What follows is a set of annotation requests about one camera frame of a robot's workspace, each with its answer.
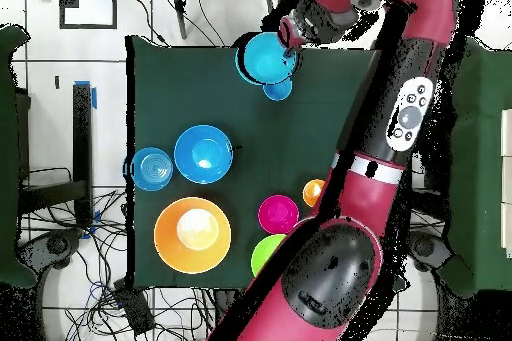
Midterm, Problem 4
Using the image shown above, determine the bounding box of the green bowl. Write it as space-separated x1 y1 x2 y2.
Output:
250 233 287 278

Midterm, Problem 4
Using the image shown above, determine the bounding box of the black stand bar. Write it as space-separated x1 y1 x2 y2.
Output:
19 82 94 230

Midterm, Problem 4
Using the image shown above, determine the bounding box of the tangle of black cables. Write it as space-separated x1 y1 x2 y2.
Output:
19 166 217 341

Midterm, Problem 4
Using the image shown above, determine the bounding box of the blue cup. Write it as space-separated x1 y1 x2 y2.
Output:
262 76 294 102

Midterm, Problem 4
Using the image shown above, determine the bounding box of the dark grey chair with knob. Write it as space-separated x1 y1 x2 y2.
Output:
15 227 85 276

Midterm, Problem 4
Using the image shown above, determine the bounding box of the green cloth side table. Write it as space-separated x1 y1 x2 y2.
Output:
437 35 512 298
0 24 35 289

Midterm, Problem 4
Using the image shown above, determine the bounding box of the shallow blue bowl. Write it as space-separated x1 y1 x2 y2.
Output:
130 146 174 192

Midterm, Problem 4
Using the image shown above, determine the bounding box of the large yellow bowl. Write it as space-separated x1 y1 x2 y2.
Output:
153 196 232 275

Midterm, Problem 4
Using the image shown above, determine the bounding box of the small ribbed teal bowl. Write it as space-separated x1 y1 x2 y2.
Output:
234 31 300 87

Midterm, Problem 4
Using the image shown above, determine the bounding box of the dark green tablecloth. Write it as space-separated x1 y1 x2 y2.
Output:
125 35 383 290

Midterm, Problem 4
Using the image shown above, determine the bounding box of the black power box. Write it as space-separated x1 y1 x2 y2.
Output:
112 278 156 337

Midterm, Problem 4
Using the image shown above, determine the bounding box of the white boxes stack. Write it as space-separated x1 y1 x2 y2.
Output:
500 108 512 259

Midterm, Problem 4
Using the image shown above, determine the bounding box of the large blue bowl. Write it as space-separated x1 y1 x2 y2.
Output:
173 124 234 185

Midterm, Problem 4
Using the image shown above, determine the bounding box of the pink red bowl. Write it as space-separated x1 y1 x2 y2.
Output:
257 194 300 235

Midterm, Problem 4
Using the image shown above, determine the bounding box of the orange cup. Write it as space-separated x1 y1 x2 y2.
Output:
302 178 326 208

